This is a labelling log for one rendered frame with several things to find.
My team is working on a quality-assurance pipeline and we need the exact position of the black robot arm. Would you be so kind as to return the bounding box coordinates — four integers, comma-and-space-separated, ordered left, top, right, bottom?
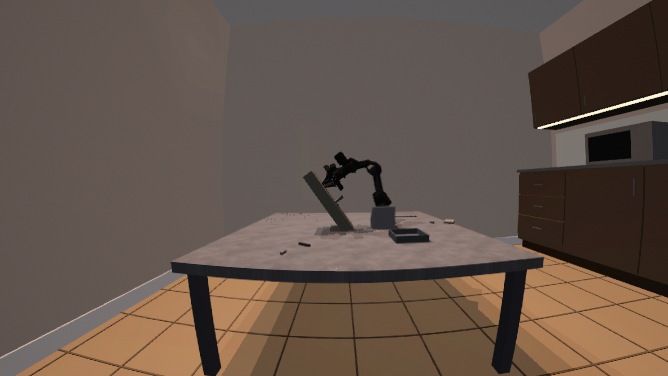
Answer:
330, 151, 392, 207

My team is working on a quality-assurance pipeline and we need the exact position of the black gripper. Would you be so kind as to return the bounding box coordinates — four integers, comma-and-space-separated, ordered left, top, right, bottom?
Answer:
322, 165, 346, 191

